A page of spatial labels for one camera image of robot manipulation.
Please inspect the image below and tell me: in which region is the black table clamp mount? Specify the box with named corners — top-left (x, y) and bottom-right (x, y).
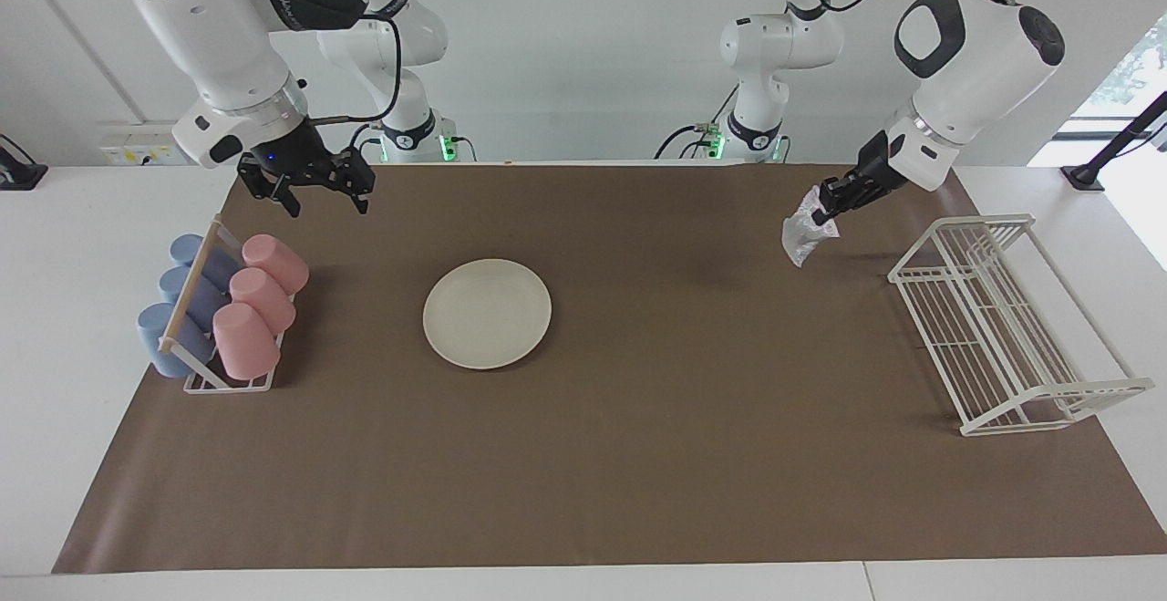
top-left (0, 134), bottom-right (48, 192)

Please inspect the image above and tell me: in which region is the white wire dish rack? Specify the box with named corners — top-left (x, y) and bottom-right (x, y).
top-left (888, 212), bottom-right (1155, 438)

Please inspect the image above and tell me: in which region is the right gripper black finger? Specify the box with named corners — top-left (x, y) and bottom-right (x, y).
top-left (333, 150), bottom-right (377, 214)
top-left (239, 156), bottom-right (302, 217)

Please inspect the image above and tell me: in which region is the white wall power outlet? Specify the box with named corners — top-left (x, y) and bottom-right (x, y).
top-left (98, 120), bottom-right (191, 167)

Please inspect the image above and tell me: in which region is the cream round plate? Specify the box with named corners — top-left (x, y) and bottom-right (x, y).
top-left (422, 258), bottom-right (553, 371)

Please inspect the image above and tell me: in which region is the blue plastic cup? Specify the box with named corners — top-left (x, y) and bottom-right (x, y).
top-left (159, 265), bottom-right (229, 333)
top-left (170, 233), bottom-right (243, 292)
top-left (137, 302), bottom-right (218, 378)

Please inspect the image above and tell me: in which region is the wire cup rack wooden bar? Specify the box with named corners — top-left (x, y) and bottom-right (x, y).
top-left (157, 214), bottom-right (297, 394)

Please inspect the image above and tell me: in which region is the brown table mat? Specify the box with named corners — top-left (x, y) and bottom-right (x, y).
top-left (52, 161), bottom-right (1167, 575)

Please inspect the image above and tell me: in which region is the silver mesh sponge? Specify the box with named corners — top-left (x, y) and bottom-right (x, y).
top-left (781, 185), bottom-right (840, 268)

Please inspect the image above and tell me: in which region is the black arm base cable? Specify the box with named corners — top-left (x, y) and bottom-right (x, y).
top-left (346, 120), bottom-right (386, 164)
top-left (655, 86), bottom-right (732, 161)

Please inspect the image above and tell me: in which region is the pink plastic cup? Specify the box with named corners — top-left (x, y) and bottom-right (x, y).
top-left (229, 267), bottom-right (297, 336)
top-left (242, 233), bottom-right (310, 295)
top-left (212, 302), bottom-right (281, 381)

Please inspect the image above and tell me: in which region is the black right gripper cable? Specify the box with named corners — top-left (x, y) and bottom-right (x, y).
top-left (296, 13), bottom-right (404, 126)

